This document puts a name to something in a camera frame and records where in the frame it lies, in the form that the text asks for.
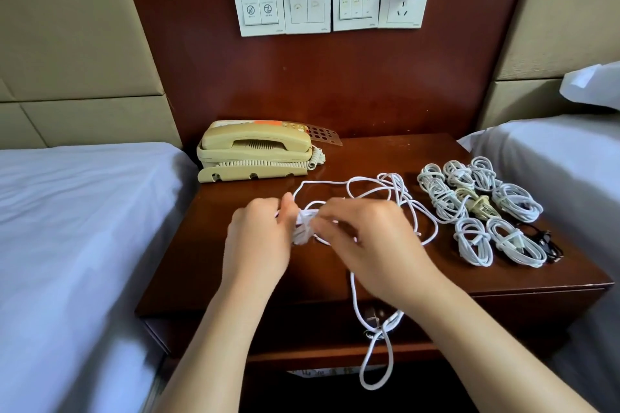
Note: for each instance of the person's right hand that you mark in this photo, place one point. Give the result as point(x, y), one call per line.
point(383, 248)

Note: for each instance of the person's left hand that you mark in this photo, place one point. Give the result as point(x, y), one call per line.
point(257, 248)

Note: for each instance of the dark wooden drawer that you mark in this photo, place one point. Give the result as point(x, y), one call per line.
point(194, 330)

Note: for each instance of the person's left forearm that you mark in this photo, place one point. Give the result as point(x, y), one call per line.
point(208, 359)

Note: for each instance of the person's right forearm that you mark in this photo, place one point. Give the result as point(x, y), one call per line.
point(504, 350)

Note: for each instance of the wooden nightstand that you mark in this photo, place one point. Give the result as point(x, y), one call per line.
point(194, 272)

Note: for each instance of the white crumpled bag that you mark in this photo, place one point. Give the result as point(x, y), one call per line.
point(334, 370)

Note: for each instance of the left bed white sheet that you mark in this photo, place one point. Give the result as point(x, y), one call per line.
point(77, 263)

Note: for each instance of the bed white sheet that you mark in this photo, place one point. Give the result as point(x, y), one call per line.
point(77, 263)
point(576, 185)

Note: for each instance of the right bed white sheet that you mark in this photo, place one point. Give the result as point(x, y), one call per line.
point(576, 185)

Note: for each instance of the white pillow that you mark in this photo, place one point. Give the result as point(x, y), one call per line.
point(596, 86)

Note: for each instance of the beige padded headboard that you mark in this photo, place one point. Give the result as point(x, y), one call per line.
point(562, 11)
point(77, 30)

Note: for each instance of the dark wooden wall panel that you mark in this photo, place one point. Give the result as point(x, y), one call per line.
point(329, 79)

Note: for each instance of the white two-button wall switch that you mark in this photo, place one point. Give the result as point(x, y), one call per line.
point(259, 9)

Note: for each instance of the white double rocker wall switch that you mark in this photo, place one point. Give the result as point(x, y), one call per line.
point(307, 6)

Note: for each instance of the white triple rocker wall switch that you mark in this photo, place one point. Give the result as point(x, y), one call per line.
point(356, 2)

